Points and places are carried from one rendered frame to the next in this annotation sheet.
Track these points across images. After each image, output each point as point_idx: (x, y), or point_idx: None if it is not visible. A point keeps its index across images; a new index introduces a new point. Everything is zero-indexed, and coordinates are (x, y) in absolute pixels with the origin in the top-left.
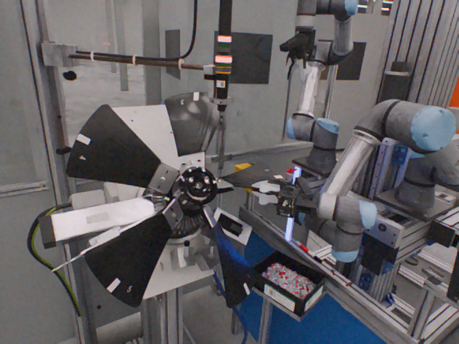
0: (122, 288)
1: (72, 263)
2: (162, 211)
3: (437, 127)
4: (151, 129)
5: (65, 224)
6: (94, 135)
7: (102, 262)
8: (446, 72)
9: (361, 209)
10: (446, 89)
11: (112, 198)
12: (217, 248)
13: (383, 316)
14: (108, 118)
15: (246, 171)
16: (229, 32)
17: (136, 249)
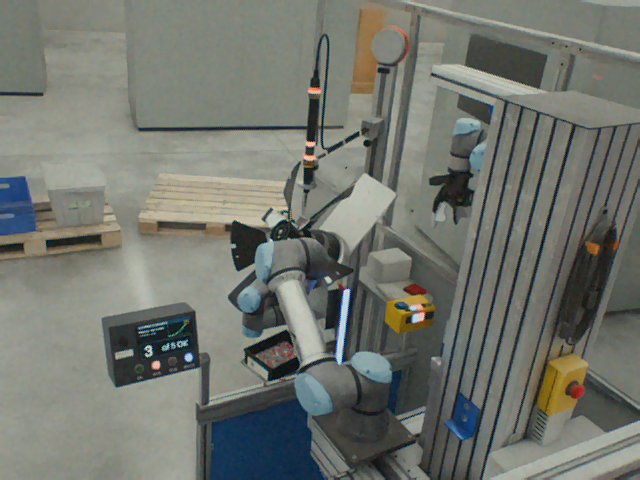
0: (235, 252)
1: None
2: (266, 232)
3: (257, 256)
4: (370, 205)
5: (271, 217)
6: (291, 176)
7: (234, 230)
8: (489, 313)
9: (244, 289)
10: (499, 351)
11: (368, 255)
12: None
13: (225, 393)
14: (296, 169)
15: (330, 262)
16: (307, 139)
17: (246, 238)
